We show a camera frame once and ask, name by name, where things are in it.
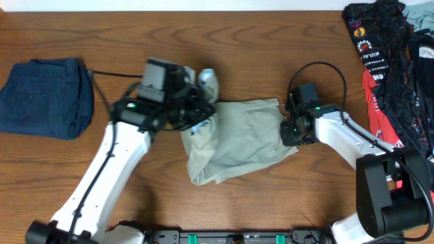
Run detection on khaki green shorts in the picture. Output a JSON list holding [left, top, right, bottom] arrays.
[[180, 68, 299, 186]]

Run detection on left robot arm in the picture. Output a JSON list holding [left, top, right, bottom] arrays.
[[25, 58, 215, 244]]

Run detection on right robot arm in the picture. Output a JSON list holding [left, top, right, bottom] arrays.
[[280, 83, 433, 243]]

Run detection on red printed t-shirt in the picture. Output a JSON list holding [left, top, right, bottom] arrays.
[[361, 67, 434, 204]]

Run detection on black printed garment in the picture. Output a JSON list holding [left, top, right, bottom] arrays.
[[342, 1, 433, 159]]

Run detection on folded navy blue shorts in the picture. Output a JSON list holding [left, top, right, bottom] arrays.
[[1, 58, 94, 140]]

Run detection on light grey-blue garment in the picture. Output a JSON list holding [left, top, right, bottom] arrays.
[[403, 1, 433, 35]]

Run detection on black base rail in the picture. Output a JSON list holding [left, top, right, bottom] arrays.
[[108, 220, 406, 244]]

